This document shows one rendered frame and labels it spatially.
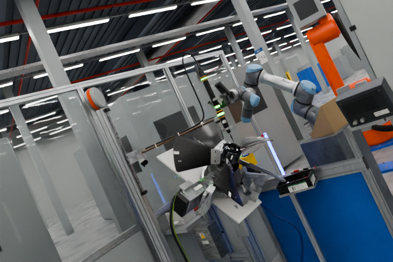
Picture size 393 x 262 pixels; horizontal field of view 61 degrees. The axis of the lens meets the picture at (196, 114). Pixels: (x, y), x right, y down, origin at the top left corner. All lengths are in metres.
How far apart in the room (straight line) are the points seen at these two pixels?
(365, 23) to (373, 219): 1.85
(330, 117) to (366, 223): 0.70
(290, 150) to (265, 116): 0.83
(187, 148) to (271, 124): 4.61
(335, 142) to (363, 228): 0.56
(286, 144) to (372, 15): 3.70
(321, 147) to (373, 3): 1.56
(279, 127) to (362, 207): 4.40
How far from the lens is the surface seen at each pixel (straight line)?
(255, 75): 2.58
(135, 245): 2.41
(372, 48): 3.53
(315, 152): 2.50
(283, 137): 6.64
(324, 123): 2.46
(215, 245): 2.24
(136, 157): 2.23
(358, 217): 2.42
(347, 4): 3.56
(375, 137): 5.71
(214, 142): 2.14
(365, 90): 2.03
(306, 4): 5.79
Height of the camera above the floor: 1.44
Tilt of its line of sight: 2 degrees up
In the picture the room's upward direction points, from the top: 25 degrees counter-clockwise
